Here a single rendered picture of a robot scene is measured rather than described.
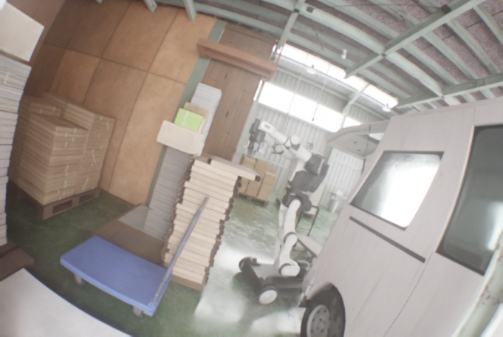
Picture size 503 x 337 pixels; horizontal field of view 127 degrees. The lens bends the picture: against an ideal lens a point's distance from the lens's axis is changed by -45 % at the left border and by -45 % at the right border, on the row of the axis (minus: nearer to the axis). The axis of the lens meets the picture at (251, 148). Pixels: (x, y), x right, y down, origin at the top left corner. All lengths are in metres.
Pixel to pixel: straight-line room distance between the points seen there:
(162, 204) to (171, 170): 0.36
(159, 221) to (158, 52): 2.25
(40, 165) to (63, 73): 2.22
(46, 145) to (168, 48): 2.08
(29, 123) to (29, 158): 0.32
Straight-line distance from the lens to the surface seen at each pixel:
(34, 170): 2.42
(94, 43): 4.04
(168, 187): 2.27
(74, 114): 2.73
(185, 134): 2.06
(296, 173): 1.95
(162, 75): 3.25
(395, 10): 2.27
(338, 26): 2.48
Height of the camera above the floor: 1.23
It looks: 1 degrees up
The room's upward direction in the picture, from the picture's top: 20 degrees clockwise
